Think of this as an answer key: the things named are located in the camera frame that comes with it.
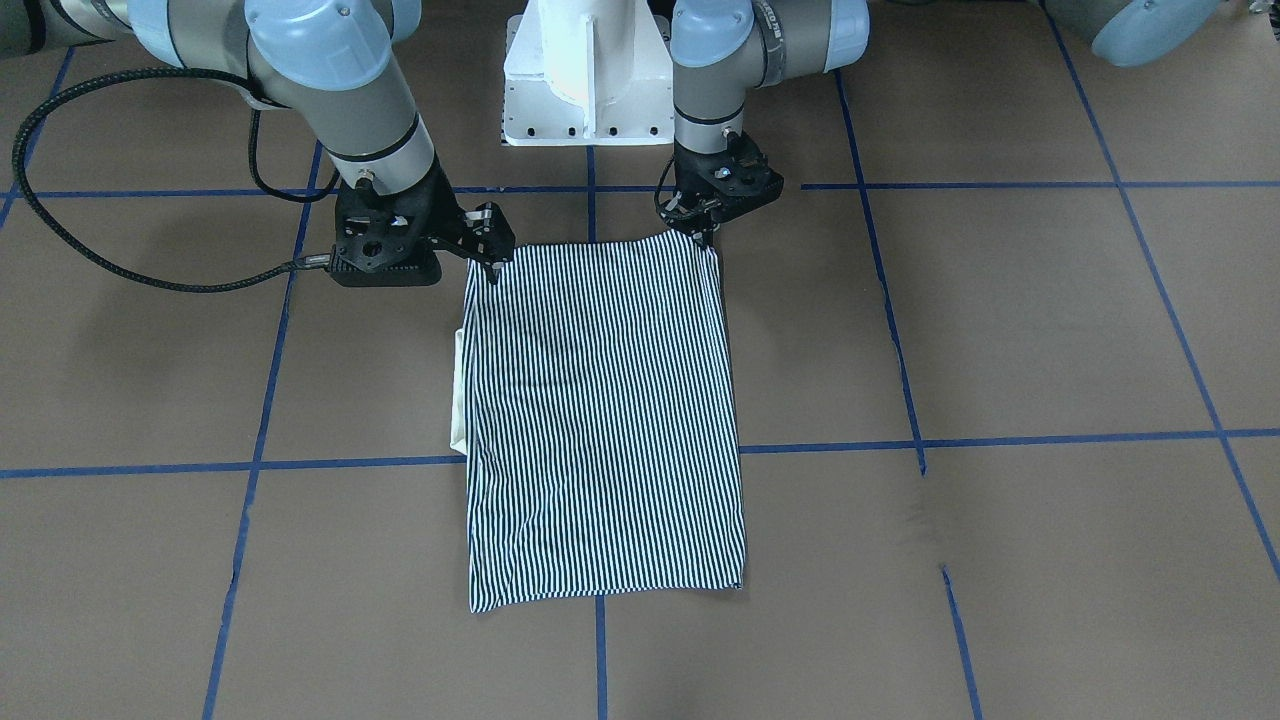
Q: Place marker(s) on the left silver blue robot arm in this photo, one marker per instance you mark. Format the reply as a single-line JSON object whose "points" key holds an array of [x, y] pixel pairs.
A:
{"points": [[721, 50]]}

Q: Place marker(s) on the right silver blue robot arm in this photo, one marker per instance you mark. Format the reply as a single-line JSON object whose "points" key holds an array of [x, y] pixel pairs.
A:
{"points": [[330, 61]]}

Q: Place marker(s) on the navy white striped polo shirt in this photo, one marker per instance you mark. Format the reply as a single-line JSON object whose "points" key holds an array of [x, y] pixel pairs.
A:
{"points": [[593, 405]]}

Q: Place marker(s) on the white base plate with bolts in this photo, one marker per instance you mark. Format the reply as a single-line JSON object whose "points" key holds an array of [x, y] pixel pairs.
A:
{"points": [[587, 73]]}

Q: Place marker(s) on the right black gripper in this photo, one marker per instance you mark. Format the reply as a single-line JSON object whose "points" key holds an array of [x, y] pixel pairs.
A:
{"points": [[441, 203]]}

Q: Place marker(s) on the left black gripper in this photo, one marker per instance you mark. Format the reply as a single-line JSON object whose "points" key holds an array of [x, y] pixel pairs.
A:
{"points": [[690, 171]]}

